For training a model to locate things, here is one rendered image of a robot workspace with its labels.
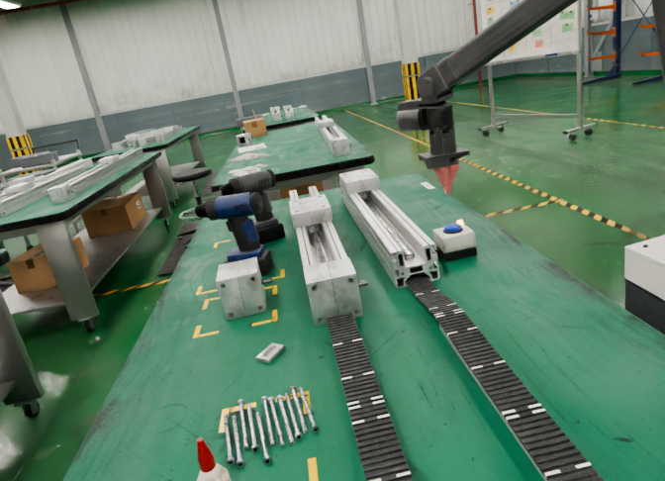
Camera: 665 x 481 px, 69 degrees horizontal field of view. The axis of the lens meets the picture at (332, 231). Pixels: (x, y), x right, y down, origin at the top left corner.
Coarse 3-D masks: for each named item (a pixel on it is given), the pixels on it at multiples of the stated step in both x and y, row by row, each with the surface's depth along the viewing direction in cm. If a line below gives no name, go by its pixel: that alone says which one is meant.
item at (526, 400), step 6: (522, 396) 63; (528, 396) 63; (498, 402) 63; (504, 402) 63; (510, 402) 63; (516, 402) 63; (522, 402) 62; (528, 402) 62; (534, 402) 62; (498, 408) 62; (504, 408) 62; (510, 408) 62; (516, 408) 62
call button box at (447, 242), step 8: (432, 232) 121; (440, 232) 118; (448, 232) 116; (456, 232) 115; (464, 232) 115; (472, 232) 114; (440, 240) 115; (448, 240) 114; (456, 240) 114; (464, 240) 114; (472, 240) 115; (440, 248) 117; (448, 248) 114; (456, 248) 115; (464, 248) 115; (472, 248) 115; (440, 256) 118; (448, 256) 115; (456, 256) 115; (464, 256) 116
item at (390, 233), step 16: (352, 208) 156; (368, 208) 139; (384, 208) 141; (368, 224) 128; (384, 224) 132; (400, 224) 124; (368, 240) 135; (384, 240) 112; (400, 240) 118; (416, 240) 111; (384, 256) 114; (400, 256) 107; (416, 256) 110; (432, 256) 106; (400, 272) 106; (416, 272) 106; (432, 272) 110
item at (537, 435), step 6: (552, 426) 58; (558, 426) 57; (528, 432) 57; (534, 432) 57; (540, 432) 57; (546, 432) 57; (552, 432) 57; (558, 432) 57; (522, 438) 57; (528, 438) 56; (534, 438) 56; (540, 438) 56; (546, 438) 56; (552, 438) 56; (522, 444) 56; (528, 444) 56
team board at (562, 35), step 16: (480, 0) 644; (496, 0) 621; (512, 0) 600; (480, 16) 651; (496, 16) 628; (560, 16) 548; (576, 16) 532; (544, 32) 572; (560, 32) 554; (576, 32) 537; (512, 48) 621; (528, 48) 598; (544, 48) 579; (560, 48) 560; (576, 48) 543; (480, 128) 688; (576, 128) 570
